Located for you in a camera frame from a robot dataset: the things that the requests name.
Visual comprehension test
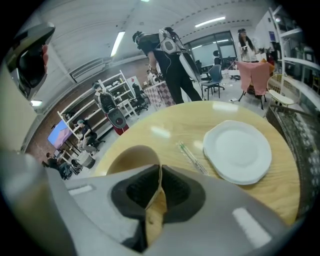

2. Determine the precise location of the metal mesh basket cart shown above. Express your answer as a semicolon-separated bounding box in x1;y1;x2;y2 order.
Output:
264;104;320;218

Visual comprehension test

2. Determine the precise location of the grey woven basket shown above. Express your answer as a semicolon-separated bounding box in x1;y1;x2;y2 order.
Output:
77;152;96;170

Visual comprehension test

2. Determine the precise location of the wooden chopstick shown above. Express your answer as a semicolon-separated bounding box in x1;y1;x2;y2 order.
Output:
176;141;210;177

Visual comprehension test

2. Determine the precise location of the ceiling tube light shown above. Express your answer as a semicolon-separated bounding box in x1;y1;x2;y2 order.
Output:
194;16;226;28
109;30;127;58

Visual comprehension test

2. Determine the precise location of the white wire chair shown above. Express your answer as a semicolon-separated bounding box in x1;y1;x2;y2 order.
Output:
263;73;303;118

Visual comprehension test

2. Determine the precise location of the round wooden table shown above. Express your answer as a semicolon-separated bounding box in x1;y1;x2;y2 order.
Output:
93;100;301;226

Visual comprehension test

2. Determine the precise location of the wall air conditioner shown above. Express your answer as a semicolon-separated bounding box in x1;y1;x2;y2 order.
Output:
69;57;107;83

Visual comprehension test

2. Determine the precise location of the pink cloth on chair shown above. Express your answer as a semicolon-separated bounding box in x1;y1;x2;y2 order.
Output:
236;59;273;97

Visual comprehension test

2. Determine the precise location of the pink checkered cloth table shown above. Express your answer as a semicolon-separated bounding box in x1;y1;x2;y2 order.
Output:
143;80;177;112

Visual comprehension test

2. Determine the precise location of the blue chair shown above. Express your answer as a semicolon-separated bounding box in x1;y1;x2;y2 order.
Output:
201;64;226;101

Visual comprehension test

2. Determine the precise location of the wall screen pink picture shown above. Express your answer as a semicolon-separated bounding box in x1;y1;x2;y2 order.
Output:
47;119;73;152

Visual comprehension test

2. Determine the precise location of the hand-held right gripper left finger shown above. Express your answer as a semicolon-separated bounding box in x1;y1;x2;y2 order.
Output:
0;152;161;256

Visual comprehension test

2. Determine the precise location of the white wall shelf unit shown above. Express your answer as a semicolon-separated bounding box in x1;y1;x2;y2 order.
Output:
56;69;138;141

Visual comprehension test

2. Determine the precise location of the white metal shelf rack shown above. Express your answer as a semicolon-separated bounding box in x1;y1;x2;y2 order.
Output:
268;4;320;118

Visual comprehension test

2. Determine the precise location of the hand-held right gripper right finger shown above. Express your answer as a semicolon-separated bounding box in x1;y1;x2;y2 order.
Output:
149;164;299;256

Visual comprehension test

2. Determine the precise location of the black office chair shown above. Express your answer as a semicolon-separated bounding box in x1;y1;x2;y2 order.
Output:
131;83;151;116

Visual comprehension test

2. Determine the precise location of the small white table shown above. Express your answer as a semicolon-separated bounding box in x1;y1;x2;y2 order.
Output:
117;98;138;118

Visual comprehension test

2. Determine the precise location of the white round plate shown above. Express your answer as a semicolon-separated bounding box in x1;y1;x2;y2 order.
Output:
202;119;273;186

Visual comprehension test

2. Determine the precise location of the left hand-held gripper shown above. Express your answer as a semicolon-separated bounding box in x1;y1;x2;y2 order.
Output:
0;22;57;153

